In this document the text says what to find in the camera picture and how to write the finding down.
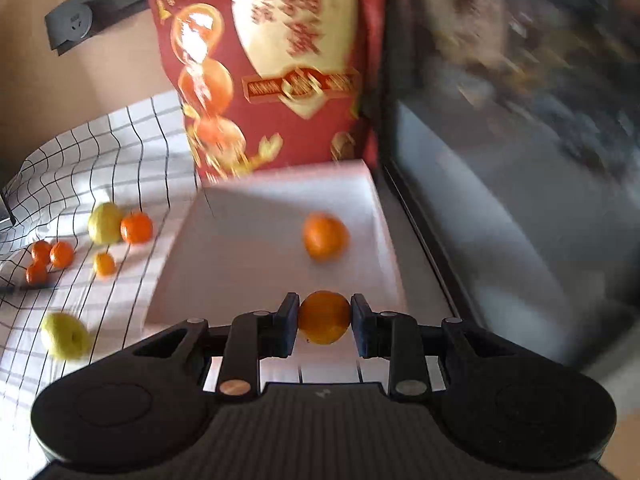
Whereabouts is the glass-sided computer case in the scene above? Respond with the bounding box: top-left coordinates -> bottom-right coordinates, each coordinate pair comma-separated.
382,0 -> 639,399

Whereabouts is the mandarin of cluster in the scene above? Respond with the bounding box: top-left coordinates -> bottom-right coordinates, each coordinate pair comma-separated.
25,261 -> 48,287
50,240 -> 75,269

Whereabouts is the mandarin front of cluster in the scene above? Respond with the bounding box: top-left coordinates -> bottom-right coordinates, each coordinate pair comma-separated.
25,261 -> 48,287

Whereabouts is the orange box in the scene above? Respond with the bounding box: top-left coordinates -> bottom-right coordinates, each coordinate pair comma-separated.
297,290 -> 352,344

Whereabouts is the mandarin far left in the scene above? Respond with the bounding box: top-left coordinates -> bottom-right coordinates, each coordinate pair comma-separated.
30,240 -> 51,266

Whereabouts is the pink rectangular gift box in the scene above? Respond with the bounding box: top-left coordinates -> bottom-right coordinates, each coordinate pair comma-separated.
144,162 -> 407,327

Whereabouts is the white black grid tablecloth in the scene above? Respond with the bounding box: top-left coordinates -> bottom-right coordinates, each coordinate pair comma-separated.
1,91 -> 200,479

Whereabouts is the mandarin middle of cluster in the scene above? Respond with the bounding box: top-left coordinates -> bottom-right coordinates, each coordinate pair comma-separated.
50,240 -> 75,269

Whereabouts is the orange inside pink box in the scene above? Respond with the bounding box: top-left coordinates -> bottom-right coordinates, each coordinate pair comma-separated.
303,212 -> 350,262

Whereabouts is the yellow-green pear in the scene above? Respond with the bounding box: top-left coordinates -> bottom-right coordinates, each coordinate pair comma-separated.
40,312 -> 92,361
88,203 -> 124,245

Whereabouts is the small orange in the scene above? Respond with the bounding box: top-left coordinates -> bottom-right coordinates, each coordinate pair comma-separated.
93,252 -> 117,278

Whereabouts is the mandarin beside far pear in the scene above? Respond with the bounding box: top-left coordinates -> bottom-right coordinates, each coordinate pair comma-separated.
120,211 -> 153,245

